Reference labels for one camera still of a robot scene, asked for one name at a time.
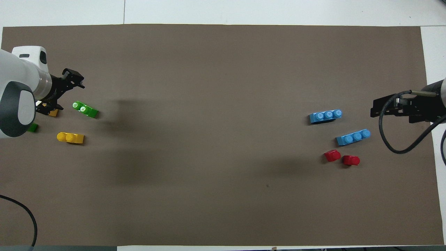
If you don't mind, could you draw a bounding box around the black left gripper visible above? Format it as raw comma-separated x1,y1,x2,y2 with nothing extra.
35,68,85,115

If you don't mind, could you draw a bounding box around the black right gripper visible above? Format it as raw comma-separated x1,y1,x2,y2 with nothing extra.
370,94,441,124

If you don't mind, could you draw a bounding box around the blue three-stud toy block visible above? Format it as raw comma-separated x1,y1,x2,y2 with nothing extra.
309,109,343,124
336,129,371,146

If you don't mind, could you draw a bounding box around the brown table mat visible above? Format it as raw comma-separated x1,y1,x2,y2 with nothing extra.
0,24,445,246

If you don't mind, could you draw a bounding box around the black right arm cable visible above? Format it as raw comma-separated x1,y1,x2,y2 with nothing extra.
378,90,446,154

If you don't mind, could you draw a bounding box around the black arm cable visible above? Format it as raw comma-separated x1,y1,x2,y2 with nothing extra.
0,195,38,247
378,90,446,154

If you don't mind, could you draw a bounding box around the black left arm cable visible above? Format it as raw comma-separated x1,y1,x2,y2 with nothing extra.
0,195,38,247

